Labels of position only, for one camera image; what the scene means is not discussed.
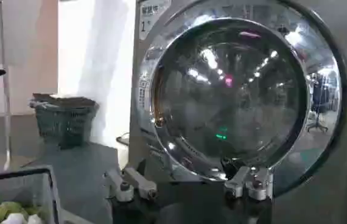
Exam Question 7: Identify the right gripper black right finger silver links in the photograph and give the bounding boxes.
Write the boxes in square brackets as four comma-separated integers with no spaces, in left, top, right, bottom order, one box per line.
[220,156,275,202]

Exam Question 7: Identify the right gripper black left finger silver links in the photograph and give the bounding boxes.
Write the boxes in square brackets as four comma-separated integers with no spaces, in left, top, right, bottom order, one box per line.
[105,158,158,203]

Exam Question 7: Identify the grey dryer machine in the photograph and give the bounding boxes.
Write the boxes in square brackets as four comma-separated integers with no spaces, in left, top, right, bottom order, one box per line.
[127,0,347,224]

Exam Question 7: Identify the green plastic mesh basket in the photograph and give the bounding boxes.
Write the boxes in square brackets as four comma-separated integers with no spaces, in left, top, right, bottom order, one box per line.
[29,100,100,150]

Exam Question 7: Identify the round glass dryer door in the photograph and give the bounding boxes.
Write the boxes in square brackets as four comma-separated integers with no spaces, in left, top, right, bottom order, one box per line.
[135,0,347,198]

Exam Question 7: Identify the grey plastic laundry basket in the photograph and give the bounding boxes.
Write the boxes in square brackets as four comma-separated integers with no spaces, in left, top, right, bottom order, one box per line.
[0,165,61,224]

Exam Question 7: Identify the white garment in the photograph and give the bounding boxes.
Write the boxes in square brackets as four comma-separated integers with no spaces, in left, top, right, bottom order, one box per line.
[0,212,43,224]

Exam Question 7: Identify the yellow-green garment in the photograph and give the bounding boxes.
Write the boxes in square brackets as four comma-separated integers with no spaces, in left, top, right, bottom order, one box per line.
[0,200,45,224]

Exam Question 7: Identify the white number label sticker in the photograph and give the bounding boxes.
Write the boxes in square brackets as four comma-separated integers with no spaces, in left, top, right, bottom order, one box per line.
[139,0,172,41]

